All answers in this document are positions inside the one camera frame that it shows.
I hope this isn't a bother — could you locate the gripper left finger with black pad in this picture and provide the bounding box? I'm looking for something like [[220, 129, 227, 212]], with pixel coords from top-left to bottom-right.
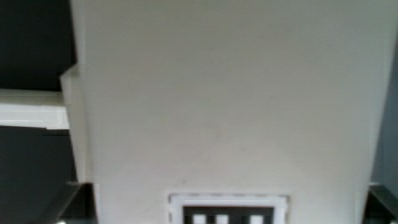
[[43, 182, 98, 224]]

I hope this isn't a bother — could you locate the white U-shaped fence frame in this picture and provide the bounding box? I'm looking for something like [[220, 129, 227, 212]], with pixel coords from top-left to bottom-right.
[[0, 89, 69, 130]]

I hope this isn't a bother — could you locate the white cabinet top block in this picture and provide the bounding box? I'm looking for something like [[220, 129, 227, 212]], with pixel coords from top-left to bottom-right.
[[64, 0, 398, 224]]

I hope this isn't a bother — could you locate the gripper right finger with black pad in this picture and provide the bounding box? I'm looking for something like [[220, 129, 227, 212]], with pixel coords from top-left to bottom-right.
[[362, 184, 398, 224]]

